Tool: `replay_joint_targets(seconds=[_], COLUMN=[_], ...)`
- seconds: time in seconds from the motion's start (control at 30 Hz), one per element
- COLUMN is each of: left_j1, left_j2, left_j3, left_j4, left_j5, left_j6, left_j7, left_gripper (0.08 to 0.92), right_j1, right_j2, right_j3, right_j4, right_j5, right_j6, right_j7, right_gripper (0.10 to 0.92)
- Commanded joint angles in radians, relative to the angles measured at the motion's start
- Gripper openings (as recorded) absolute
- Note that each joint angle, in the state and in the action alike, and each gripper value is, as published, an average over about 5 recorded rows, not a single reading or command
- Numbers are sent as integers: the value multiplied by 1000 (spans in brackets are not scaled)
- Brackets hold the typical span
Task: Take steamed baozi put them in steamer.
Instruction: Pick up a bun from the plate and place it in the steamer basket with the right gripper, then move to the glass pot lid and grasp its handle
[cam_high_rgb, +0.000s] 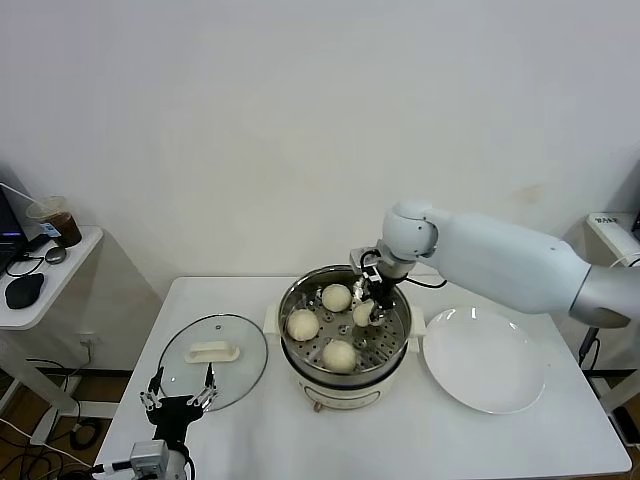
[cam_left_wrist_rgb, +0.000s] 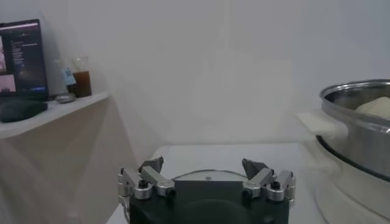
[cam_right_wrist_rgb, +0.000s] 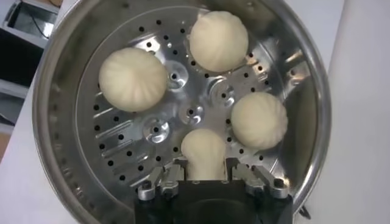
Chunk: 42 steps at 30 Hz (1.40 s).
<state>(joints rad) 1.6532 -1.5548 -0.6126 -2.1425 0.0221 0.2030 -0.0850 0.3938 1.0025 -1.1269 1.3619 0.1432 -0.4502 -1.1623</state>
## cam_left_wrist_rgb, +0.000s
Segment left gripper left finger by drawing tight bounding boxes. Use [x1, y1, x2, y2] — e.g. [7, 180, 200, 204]
[117, 156, 177, 201]

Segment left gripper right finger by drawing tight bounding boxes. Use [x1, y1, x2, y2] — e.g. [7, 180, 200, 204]
[241, 157, 297, 203]

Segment glass lid with cream handle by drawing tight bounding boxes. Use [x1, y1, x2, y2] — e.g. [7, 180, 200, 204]
[170, 169, 249, 183]

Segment white steamed baozi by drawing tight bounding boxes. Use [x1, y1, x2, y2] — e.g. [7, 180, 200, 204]
[355, 96, 390, 120]

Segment steel perforated steamer basket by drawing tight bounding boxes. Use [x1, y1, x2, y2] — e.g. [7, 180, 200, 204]
[297, 79, 390, 183]

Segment cream electric cooker base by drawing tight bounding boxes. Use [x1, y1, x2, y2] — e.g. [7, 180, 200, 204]
[300, 136, 390, 224]

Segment white side table with laptop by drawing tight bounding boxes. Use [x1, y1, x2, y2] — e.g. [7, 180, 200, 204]
[0, 91, 144, 224]

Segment iced coffee plastic cup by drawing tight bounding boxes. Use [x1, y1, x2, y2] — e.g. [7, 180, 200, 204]
[72, 56, 93, 99]

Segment clear cup with blue label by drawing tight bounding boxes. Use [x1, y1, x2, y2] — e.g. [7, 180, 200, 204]
[53, 57, 77, 95]

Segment black laptop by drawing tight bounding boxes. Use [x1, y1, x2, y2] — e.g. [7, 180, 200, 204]
[0, 19, 50, 101]

